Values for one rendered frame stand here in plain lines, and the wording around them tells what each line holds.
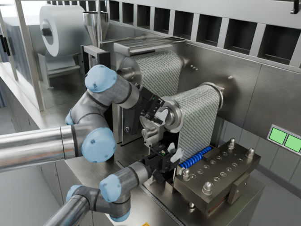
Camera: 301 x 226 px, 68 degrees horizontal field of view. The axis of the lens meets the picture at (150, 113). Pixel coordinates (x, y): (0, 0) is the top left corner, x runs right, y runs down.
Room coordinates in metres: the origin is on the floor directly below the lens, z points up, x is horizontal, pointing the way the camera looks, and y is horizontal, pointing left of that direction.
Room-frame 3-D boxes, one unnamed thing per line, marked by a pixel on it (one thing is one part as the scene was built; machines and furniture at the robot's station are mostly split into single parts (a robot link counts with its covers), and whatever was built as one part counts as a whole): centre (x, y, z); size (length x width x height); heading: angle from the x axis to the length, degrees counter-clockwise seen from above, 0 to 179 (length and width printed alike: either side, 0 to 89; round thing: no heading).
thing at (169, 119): (0.74, -0.06, 1.25); 0.07 x 0.02 x 0.07; 43
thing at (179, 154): (0.68, -0.12, 1.12); 0.09 x 0.03 x 0.06; 131
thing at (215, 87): (0.92, -0.26, 1.25); 0.15 x 0.01 x 0.15; 43
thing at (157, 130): (0.75, -0.02, 1.05); 0.06 x 0.05 x 0.31; 133
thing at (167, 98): (0.75, -0.07, 1.25); 0.15 x 0.01 x 0.15; 43
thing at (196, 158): (0.77, -0.22, 1.03); 0.21 x 0.04 x 0.03; 133
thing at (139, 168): (0.57, 0.03, 1.11); 0.08 x 0.05 x 0.08; 43
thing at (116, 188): (0.52, 0.09, 1.11); 0.11 x 0.08 x 0.09; 133
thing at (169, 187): (0.79, -0.20, 0.92); 0.28 x 0.04 x 0.04; 133
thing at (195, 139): (0.79, -0.20, 1.11); 0.23 x 0.01 x 0.18; 133
